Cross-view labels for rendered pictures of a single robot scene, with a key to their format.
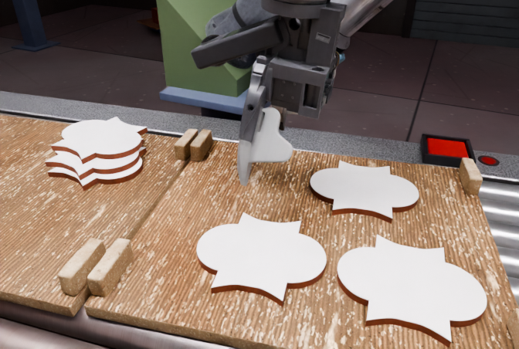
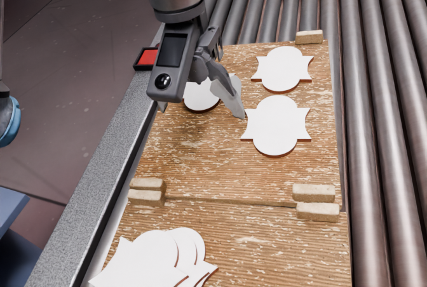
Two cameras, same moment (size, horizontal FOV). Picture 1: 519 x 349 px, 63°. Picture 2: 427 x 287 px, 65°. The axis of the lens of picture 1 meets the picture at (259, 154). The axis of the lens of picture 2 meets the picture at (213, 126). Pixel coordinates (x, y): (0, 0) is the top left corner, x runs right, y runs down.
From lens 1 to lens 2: 58 cm
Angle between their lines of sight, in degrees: 63
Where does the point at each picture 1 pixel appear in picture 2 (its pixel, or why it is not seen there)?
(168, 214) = (243, 186)
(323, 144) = (131, 119)
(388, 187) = not seen: hidden behind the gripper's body
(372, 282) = (288, 78)
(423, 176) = not seen: hidden behind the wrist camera
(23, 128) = not seen: outside the picture
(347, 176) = (194, 93)
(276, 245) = (269, 116)
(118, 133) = (133, 260)
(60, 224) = (268, 265)
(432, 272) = (274, 60)
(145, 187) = (208, 216)
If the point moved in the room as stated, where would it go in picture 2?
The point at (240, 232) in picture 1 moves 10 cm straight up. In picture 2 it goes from (261, 134) to (255, 94)
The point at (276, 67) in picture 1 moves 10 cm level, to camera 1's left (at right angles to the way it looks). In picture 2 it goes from (210, 45) to (214, 91)
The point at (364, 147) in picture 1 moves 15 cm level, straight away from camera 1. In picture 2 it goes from (139, 97) to (84, 96)
